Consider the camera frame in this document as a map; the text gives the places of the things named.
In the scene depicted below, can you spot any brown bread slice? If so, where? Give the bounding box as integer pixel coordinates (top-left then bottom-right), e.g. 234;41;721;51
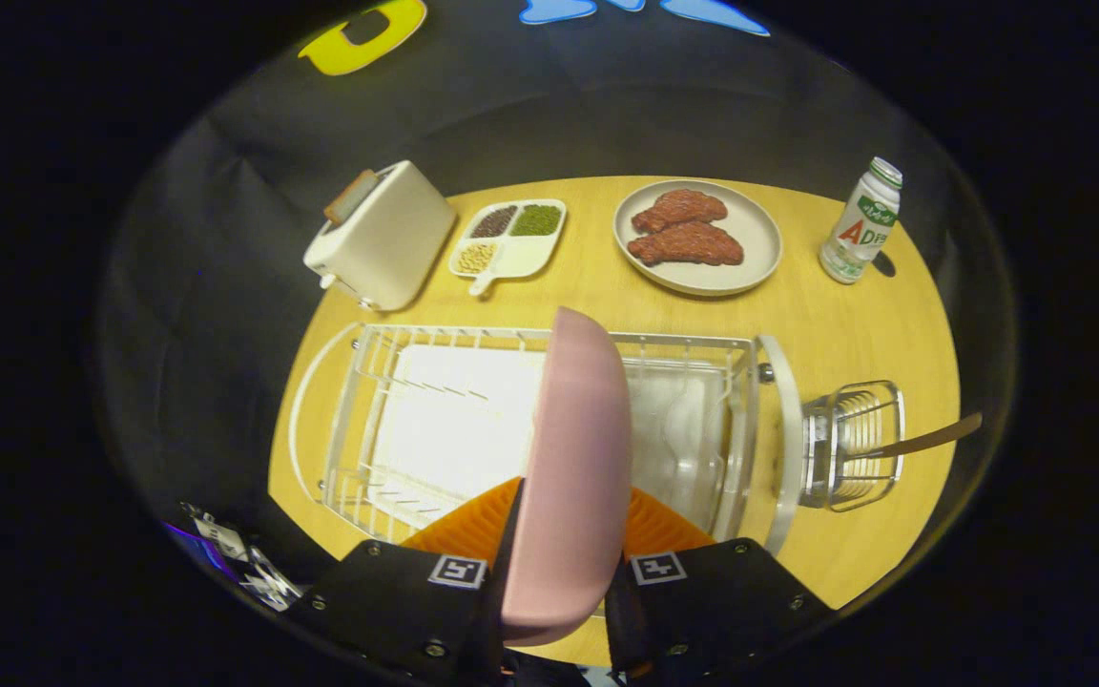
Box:
323;169;379;225

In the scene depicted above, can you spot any brown meat piece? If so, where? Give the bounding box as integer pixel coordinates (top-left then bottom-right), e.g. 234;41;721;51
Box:
627;221;745;267
632;188;729;235

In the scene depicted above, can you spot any beige round plate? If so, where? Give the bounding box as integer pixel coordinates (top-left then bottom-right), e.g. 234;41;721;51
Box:
612;179;784;297

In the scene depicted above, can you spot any cream toaster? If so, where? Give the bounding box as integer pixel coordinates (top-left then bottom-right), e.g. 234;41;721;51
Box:
302;159;458;313

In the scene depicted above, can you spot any metal wire basket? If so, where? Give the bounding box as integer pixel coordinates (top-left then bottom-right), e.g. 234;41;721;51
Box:
800;380;906;512

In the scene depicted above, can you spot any white divided snack tray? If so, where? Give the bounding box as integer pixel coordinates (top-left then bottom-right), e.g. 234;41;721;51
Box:
448;198;568;298

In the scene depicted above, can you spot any wooden-handled spoon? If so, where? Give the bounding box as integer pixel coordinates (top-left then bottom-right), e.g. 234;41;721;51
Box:
860;411;984;463

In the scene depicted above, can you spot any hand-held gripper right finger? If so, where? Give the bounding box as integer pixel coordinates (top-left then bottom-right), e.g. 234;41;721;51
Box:
604;487;837;674

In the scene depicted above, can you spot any black backdrop cloth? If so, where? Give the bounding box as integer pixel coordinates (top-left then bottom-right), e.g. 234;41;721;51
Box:
96;0;1018;573

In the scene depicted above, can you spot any white green-label bottle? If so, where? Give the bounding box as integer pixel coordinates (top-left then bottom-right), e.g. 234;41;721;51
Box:
819;156;903;285

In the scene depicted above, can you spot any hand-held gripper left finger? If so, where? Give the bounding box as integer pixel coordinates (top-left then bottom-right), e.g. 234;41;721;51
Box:
292;476;525;686

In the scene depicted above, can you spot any white wire dish rack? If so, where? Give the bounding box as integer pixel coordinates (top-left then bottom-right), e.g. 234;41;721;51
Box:
288;323;804;556

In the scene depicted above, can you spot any white drip tray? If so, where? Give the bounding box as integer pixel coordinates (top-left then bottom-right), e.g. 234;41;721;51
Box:
368;343;732;535

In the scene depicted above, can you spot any pink plate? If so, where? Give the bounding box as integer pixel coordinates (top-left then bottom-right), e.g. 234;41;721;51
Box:
500;305;634;647

